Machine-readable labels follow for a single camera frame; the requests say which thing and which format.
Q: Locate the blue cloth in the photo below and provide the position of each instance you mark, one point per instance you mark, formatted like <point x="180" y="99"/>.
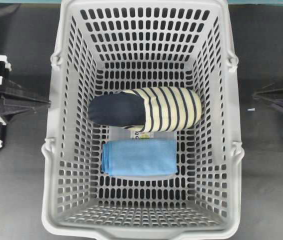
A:
<point x="139" y="158"/>

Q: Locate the grey plastic shopping basket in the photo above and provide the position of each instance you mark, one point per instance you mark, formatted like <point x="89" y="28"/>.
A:
<point x="108" y="46"/>

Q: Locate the navy striped cream slipper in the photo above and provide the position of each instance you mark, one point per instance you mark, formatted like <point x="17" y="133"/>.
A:
<point x="147" y="110"/>

